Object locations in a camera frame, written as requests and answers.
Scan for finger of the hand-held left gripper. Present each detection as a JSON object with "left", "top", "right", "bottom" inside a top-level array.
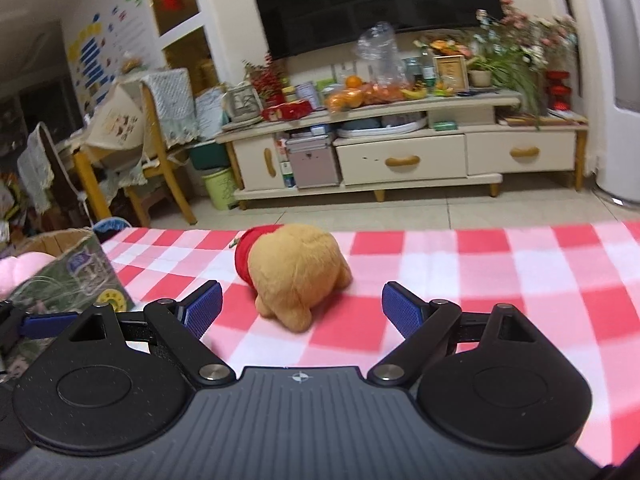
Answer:
[{"left": 22, "top": 311, "right": 81, "bottom": 339}]

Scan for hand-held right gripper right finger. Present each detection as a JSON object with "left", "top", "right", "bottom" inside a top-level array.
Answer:
[{"left": 367, "top": 282, "right": 546, "bottom": 388}]

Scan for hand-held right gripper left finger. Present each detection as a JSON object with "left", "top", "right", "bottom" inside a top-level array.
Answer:
[{"left": 65, "top": 280, "right": 236, "bottom": 386}]

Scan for pink plush toy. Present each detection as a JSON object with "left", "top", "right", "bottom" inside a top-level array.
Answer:
[{"left": 0, "top": 252, "right": 56, "bottom": 298}]

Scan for cardboard box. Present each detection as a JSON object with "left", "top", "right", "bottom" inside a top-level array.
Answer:
[{"left": 0, "top": 227, "right": 135, "bottom": 376}]

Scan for brown plush bear red hat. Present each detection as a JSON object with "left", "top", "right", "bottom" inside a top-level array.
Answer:
[{"left": 235, "top": 224, "right": 353, "bottom": 333}]

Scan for red checkered tablecloth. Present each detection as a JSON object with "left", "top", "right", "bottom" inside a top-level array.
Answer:
[{"left": 100, "top": 220, "right": 640, "bottom": 466}]

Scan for light green trash bin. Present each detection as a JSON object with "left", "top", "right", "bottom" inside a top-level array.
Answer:
[{"left": 201, "top": 167, "right": 238, "bottom": 211}]

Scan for cream tv cabinet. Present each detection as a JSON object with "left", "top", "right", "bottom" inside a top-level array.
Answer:
[{"left": 215, "top": 90, "right": 590, "bottom": 211}]

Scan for dark green storage box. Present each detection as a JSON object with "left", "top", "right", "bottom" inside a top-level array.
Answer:
[{"left": 189, "top": 142, "right": 231, "bottom": 171}]

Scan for dark chair with lace cover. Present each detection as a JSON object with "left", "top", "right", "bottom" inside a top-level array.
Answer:
[{"left": 17, "top": 122, "right": 91, "bottom": 221}]

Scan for pink metal case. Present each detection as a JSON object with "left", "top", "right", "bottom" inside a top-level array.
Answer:
[{"left": 285, "top": 135, "right": 342, "bottom": 188}]

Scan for white tray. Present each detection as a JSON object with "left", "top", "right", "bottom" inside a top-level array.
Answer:
[{"left": 336, "top": 115, "right": 428, "bottom": 138}]

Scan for printed paper document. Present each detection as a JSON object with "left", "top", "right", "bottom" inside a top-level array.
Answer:
[{"left": 195, "top": 87, "right": 226, "bottom": 138}]

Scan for beige printed tote bag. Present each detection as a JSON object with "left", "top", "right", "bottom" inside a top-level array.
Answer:
[{"left": 87, "top": 82, "right": 146, "bottom": 156}]

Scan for wooden chair with lace cover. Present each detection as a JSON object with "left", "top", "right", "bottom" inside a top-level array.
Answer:
[{"left": 117, "top": 67, "right": 198, "bottom": 226}]

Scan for red box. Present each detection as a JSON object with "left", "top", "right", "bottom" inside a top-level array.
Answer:
[{"left": 261, "top": 100, "right": 313, "bottom": 122}]

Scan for pile of oranges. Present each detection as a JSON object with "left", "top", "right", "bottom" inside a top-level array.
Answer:
[{"left": 324, "top": 75, "right": 406, "bottom": 111}]

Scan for red berry branches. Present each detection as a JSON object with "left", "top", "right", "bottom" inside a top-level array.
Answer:
[{"left": 243, "top": 52, "right": 286, "bottom": 106}]

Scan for glass bottle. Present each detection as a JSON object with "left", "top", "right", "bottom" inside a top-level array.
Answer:
[{"left": 420, "top": 45, "right": 437, "bottom": 86}]

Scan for green potted plant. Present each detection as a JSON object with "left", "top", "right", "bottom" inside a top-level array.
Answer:
[{"left": 467, "top": 52, "right": 546, "bottom": 128}]

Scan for clear plastic bag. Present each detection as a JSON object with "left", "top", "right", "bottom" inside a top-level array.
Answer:
[{"left": 356, "top": 22, "right": 408, "bottom": 88}]

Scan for red candle holder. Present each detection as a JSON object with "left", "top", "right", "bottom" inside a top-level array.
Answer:
[{"left": 545, "top": 70, "right": 572, "bottom": 111}]

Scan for pink artificial flowers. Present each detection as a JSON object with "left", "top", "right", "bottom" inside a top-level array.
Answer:
[{"left": 475, "top": 0, "right": 578, "bottom": 68}]

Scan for white standing air conditioner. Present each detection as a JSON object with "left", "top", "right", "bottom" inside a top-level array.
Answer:
[{"left": 575, "top": 0, "right": 640, "bottom": 206}]

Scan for black television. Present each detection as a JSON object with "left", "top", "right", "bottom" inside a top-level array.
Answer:
[{"left": 245, "top": 0, "right": 503, "bottom": 61}]

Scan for wooden picture frame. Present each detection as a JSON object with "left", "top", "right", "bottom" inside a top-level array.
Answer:
[{"left": 432, "top": 55, "right": 470, "bottom": 93}]

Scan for wall poster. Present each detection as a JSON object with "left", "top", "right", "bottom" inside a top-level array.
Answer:
[{"left": 67, "top": 0, "right": 151, "bottom": 106}]

